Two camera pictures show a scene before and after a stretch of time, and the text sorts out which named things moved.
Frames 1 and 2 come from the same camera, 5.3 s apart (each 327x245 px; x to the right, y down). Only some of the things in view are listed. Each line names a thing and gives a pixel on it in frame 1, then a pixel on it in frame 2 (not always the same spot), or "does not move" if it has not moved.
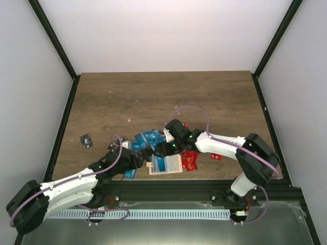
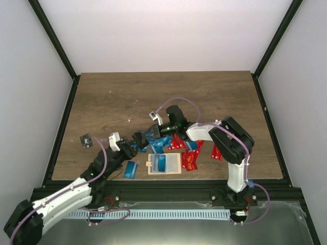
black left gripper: x=136 y=163 -> x=131 y=150
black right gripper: x=164 y=150 -> x=156 y=131
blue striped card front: x=130 y=173 does not move
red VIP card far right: x=216 y=156 does not move
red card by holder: x=189 y=160 does not move
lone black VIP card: x=86 y=141 does not move
